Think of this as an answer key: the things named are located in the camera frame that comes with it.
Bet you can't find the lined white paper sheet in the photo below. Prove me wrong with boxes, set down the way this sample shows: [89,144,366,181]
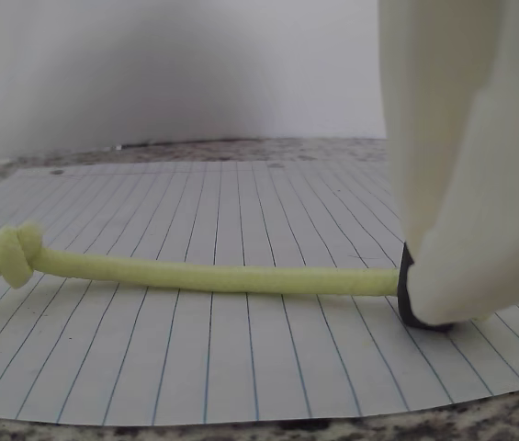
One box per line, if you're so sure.
[0,158,519,426]

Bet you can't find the black hex nut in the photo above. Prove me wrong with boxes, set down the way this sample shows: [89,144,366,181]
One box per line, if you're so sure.
[396,241,456,334]

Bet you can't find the gripper white left finger with green pad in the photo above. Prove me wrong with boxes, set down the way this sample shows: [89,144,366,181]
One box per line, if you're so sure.
[378,0,502,264]

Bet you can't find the gripper white right finger with green pad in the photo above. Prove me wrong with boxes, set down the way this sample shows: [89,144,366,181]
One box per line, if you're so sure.
[407,0,519,328]

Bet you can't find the pale yellow knotted rope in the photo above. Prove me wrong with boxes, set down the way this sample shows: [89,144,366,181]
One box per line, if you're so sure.
[0,221,401,298]

